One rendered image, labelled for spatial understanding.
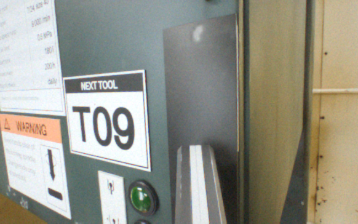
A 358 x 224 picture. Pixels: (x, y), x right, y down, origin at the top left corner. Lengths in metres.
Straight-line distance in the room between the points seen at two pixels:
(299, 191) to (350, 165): 0.40
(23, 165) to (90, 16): 0.22
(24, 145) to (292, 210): 0.82
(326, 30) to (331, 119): 0.39
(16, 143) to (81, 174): 0.14
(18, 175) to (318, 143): 1.10
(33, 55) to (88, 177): 0.14
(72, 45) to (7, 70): 0.14
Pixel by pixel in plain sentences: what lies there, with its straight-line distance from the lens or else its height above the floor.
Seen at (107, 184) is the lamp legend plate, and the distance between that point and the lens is 0.20.
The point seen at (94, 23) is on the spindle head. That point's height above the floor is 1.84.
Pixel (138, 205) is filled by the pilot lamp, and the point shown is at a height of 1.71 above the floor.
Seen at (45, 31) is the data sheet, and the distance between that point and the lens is 0.25.
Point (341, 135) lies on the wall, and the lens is 1.17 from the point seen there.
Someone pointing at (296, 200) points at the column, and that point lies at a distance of 0.89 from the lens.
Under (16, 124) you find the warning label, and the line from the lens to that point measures 0.33.
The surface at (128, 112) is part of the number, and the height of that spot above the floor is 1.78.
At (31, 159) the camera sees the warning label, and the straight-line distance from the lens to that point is 0.31.
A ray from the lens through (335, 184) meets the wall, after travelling 1.24.
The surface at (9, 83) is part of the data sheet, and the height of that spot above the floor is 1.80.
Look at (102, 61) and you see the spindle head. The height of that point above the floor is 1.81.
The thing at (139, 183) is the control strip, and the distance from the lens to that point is 0.16.
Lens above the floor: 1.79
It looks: 7 degrees down
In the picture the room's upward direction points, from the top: 2 degrees counter-clockwise
